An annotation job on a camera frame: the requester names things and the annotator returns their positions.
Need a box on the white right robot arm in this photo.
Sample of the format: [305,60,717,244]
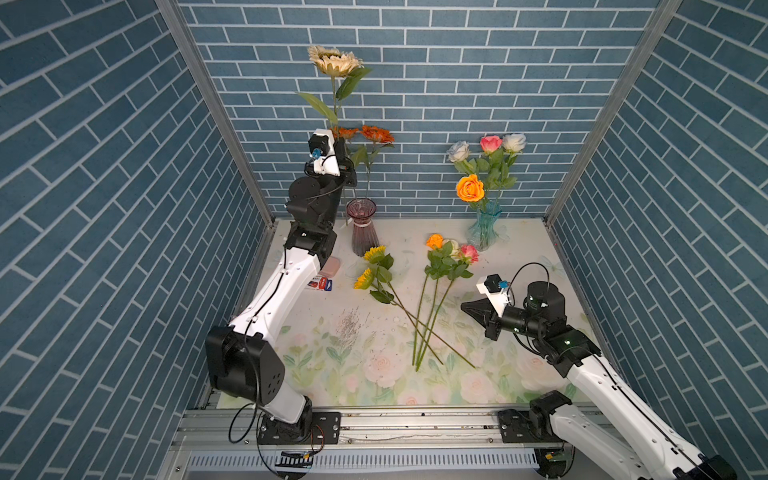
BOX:
[461,275,737,479]

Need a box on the blue glass vase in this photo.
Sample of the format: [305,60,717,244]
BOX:
[467,201,502,252]

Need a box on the purple glass vase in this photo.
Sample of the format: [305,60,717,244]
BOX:
[346,198,379,257]

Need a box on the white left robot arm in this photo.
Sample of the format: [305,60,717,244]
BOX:
[205,129,357,442]

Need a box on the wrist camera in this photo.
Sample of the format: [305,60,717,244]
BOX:
[476,274,510,317]
[308,129,341,177]

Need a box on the pink rose tall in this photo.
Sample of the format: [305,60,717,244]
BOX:
[478,136,504,189]

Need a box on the pink rose small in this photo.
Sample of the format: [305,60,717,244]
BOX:
[439,239,479,299]

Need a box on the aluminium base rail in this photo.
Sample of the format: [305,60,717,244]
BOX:
[161,403,673,480]

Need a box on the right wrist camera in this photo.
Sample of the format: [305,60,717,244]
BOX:
[476,274,510,317]

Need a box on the floral table mat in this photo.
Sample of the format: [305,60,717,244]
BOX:
[217,281,601,409]

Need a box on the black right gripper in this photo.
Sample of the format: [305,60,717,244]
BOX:
[460,298,542,341]

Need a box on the orange yellow rose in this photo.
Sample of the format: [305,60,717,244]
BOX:
[456,174,485,207]

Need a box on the glue stick package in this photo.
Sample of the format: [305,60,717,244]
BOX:
[307,275,333,292]

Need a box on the white rose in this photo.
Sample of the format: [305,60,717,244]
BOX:
[447,141,485,183]
[501,133,527,189]

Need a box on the beige gerbera flower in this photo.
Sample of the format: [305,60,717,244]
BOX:
[298,45,372,137]

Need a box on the yellow sunflower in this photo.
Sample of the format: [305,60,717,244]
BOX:
[363,246,442,350]
[354,267,444,370]

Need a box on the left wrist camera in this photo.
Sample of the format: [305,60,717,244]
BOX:
[308,129,341,177]

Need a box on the orange gerbera flower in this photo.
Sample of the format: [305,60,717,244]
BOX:
[332,126,360,142]
[351,125,395,196]

